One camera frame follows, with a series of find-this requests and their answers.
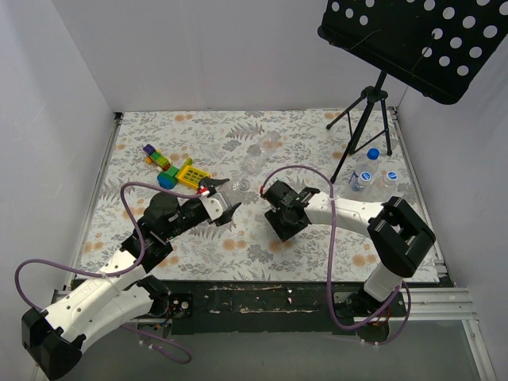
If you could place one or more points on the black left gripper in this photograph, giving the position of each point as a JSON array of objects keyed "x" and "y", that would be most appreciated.
[{"x": 194, "y": 212}]

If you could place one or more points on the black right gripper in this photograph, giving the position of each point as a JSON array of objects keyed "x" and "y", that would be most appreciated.
[{"x": 274, "y": 208}]

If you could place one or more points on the clear bottle blue label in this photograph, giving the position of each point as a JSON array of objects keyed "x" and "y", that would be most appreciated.
[{"x": 369, "y": 162}]

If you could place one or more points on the blue white bottle cap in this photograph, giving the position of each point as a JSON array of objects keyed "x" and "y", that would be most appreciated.
[
  {"x": 392, "y": 176},
  {"x": 365, "y": 176}
]

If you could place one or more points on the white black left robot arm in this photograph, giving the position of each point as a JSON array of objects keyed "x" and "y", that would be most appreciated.
[{"x": 124, "y": 288}]

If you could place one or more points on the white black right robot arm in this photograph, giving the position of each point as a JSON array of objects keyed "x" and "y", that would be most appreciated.
[{"x": 400, "y": 237}]

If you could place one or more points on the yellow window toy block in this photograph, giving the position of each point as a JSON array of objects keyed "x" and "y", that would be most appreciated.
[{"x": 190, "y": 176}]

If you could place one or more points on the green blue toy blocks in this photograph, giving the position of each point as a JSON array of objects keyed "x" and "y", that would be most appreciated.
[{"x": 169, "y": 177}]

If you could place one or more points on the toy block car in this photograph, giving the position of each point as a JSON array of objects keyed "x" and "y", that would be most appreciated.
[{"x": 154, "y": 156}]

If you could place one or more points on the black music stand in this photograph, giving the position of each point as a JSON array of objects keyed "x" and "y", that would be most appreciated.
[{"x": 436, "y": 47}]

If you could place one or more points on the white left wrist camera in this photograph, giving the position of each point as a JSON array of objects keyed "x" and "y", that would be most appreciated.
[{"x": 215, "y": 204}]

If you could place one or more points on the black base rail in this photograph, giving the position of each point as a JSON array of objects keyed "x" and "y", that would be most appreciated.
[{"x": 261, "y": 307}]

